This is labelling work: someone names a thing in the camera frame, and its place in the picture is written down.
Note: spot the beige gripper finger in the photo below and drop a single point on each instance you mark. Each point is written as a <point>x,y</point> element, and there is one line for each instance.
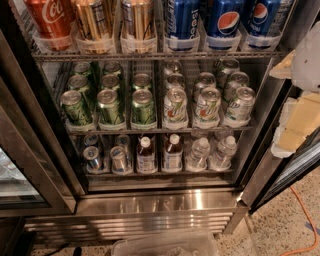
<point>299,118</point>
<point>283,69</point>

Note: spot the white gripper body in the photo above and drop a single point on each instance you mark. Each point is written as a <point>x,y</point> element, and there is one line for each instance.
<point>307,63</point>

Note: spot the white diet can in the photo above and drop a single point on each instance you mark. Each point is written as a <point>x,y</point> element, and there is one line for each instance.
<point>171,67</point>
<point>235,80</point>
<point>240,106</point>
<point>208,104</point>
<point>205,79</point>
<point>174,80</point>
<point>222,68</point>
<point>175,104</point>

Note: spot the white diet can front right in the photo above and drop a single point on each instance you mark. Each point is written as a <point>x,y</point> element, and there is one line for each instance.
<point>240,106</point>

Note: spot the blue Pepsi can right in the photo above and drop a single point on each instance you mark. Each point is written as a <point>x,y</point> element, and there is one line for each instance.
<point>260,23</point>

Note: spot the blue pepsi can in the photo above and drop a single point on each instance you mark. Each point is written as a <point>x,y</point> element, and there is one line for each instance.
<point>181,20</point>
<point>260,23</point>
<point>222,23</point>

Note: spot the white diet can back right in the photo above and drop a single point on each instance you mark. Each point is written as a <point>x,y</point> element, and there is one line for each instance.
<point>222,68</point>

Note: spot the blue Pepsi can middle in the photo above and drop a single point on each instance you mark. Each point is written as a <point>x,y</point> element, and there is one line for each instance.
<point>222,23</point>

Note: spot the white diet can front middle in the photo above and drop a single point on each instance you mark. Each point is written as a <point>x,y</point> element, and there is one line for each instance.
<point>208,104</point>

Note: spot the white diet can back left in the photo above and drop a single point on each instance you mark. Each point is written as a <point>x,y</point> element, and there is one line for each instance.
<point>171,67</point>

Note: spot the white diet can front left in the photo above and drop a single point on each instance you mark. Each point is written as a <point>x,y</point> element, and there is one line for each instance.
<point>175,104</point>

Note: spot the blue Pepsi can left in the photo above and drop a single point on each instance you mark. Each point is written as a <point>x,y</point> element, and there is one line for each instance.
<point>181,20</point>

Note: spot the green can right second row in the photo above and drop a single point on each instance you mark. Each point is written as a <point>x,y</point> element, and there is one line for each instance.
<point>141,81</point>

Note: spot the green can second row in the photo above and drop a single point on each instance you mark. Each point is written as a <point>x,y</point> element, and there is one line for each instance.
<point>141,81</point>
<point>81,84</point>
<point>110,81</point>

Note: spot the gold can right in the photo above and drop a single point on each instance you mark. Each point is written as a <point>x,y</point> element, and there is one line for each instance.
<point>138,21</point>

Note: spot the gold can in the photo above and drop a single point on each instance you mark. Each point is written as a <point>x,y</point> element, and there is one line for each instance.
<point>138,21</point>
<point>95,24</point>

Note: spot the green can middle back row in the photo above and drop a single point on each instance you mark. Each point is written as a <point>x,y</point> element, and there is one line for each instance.
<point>113,67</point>

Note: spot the stainless steel fridge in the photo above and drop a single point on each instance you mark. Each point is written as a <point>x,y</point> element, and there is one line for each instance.
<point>115,207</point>

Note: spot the green can middle second row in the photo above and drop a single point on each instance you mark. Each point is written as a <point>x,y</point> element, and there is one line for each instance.
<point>110,81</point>

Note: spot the silver blue can back right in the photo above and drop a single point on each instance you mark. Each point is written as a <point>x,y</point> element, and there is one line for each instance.
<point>123,141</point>

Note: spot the silver blue can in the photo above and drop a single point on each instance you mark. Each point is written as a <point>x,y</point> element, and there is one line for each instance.
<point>93,158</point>
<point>91,140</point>
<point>119,159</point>
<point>123,141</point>

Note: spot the silver blue can front right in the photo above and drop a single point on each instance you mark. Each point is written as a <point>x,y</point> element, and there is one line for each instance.
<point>119,159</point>

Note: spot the gold can left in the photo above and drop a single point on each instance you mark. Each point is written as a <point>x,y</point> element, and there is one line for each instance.
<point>95,24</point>

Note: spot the green can left back row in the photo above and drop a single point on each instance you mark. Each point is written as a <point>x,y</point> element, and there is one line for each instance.
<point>83,68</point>

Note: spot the green can left second row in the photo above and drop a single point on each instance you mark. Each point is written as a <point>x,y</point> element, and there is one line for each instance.
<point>81,84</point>

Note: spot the silver blue can back left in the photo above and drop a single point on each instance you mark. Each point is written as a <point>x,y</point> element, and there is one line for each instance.
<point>91,140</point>

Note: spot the silver blue can front left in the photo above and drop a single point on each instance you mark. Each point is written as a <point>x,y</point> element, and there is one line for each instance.
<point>93,158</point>

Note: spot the red Coca-Cola can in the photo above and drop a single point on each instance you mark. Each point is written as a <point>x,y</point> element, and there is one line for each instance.
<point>52,21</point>

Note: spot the fridge glass door left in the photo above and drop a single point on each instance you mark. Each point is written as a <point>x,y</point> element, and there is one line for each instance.
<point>34,185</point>

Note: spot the clear water bottle right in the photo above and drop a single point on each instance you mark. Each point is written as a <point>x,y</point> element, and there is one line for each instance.
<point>223,154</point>

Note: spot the clear water bottle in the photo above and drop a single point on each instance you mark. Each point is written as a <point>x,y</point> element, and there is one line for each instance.
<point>196,160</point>
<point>223,154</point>

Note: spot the clear water bottle left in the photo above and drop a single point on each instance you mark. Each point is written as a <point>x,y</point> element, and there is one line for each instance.
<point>196,160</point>

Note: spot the dark tea bottle right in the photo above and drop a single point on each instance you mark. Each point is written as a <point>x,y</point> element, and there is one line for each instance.
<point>172,156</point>

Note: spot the dark tea bottle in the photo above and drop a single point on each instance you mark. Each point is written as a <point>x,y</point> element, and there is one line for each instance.
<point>172,156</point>
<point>145,156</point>

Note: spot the dark tea bottle left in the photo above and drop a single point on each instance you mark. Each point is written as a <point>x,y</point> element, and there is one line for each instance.
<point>145,156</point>

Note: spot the clear plastic bin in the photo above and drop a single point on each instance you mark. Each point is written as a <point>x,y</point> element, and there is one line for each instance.
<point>171,243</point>

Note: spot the top wire shelf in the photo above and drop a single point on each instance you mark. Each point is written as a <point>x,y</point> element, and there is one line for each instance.
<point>70,57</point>

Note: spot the wire shelf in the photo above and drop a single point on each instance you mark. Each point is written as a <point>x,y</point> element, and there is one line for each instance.
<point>158,131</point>
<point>70,57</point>

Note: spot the middle wire shelf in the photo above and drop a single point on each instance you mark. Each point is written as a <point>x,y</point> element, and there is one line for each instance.
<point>158,131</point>

